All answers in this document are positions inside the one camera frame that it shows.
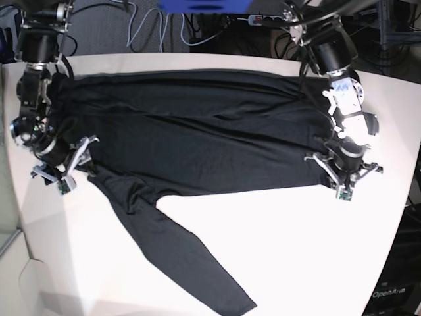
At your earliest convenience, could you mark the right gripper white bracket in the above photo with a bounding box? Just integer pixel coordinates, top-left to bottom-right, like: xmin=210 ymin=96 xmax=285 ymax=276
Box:
xmin=30 ymin=135 xmax=99 ymax=195

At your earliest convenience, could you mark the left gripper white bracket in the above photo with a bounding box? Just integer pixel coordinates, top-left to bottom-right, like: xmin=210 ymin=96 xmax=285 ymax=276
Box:
xmin=304 ymin=153 xmax=384 ymax=201

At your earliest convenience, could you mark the black long-sleeve T-shirt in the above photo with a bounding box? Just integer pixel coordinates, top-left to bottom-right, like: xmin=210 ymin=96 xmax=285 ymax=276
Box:
xmin=48 ymin=70 xmax=332 ymax=315

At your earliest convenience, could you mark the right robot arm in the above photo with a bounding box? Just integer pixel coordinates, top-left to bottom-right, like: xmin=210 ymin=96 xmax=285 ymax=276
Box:
xmin=9 ymin=1 xmax=98 ymax=196

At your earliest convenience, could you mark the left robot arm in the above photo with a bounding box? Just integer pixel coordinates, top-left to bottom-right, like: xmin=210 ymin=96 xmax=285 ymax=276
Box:
xmin=274 ymin=1 xmax=383 ymax=201

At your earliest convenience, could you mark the black OpenArm base unit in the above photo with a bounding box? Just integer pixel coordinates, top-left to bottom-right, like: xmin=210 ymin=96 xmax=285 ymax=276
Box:
xmin=363 ymin=204 xmax=420 ymax=315

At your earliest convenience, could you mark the blue box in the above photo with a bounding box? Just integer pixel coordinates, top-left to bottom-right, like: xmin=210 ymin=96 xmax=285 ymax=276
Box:
xmin=159 ymin=0 xmax=253 ymax=14

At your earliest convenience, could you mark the grey cable bundle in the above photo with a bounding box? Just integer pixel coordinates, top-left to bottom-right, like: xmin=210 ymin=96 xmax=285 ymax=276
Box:
xmin=126 ymin=3 xmax=231 ymax=53

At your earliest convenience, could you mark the white power strip red switch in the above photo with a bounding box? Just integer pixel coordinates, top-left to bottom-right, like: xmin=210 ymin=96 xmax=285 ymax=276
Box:
xmin=247 ymin=14 xmax=284 ymax=26

